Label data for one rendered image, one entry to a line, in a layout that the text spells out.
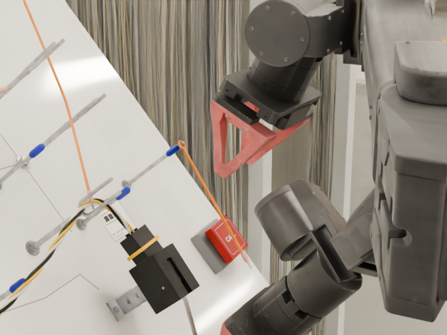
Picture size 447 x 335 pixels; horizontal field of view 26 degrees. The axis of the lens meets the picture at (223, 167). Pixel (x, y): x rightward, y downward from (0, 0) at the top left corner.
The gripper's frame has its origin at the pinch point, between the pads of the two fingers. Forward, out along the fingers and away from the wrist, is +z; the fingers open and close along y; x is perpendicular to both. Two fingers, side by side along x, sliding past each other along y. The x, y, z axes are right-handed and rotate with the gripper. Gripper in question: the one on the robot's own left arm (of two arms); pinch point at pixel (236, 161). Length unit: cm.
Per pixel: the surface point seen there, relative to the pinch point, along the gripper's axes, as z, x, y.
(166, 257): 14.3, -2.0, 0.2
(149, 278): 16.5, -2.0, 2.1
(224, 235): 20.1, -3.4, -19.4
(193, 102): 23, -28, -52
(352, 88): 20, -15, -89
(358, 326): 129, -1, -196
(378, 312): 127, 1, -209
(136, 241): 14.0, -5.4, 1.7
